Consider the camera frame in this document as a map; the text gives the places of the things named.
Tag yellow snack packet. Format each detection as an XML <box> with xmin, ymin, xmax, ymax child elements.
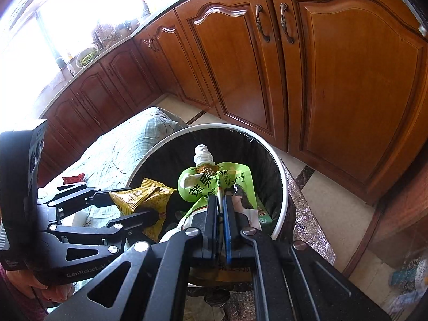
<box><xmin>109</xmin><ymin>178</ymin><xmax>177</xmax><ymax>242</ymax></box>

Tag green milk carton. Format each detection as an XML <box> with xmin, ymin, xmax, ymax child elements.
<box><xmin>256</xmin><ymin>196</ymin><xmax>274</xmax><ymax>233</ymax></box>

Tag pink sleeve forearm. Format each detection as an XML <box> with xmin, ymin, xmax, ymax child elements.
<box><xmin>1</xmin><ymin>267</ymin><xmax>47</xmax><ymax>321</ymax></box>

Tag white trash bin black liner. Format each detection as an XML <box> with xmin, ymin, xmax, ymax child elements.
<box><xmin>125</xmin><ymin>122</ymin><xmax>290</xmax><ymax>295</ymax></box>

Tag wooden kitchen cabinets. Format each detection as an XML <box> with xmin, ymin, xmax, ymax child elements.
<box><xmin>39</xmin><ymin>0</ymin><xmax>427</xmax><ymax>204</ymax></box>

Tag left hand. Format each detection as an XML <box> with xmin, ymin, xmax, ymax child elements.
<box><xmin>6</xmin><ymin>270</ymin><xmax>74</xmax><ymax>303</ymax></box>

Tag small red snack packet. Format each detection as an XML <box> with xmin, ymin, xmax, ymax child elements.
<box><xmin>62</xmin><ymin>173</ymin><xmax>85</xmax><ymax>185</ymax></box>

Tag light green floral tablecloth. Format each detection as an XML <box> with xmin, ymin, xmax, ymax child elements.
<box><xmin>36</xmin><ymin>106</ymin><xmax>188</xmax><ymax>231</ymax></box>

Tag green bowl on counter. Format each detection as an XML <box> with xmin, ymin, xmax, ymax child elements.
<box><xmin>76</xmin><ymin>44</ymin><xmax>99</xmax><ymax>68</ymax></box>

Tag grey stone countertop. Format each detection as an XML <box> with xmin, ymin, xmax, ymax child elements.
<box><xmin>35</xmin><ymin>0</ymin><xmax>186</xmax><ymax>118</ymax></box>

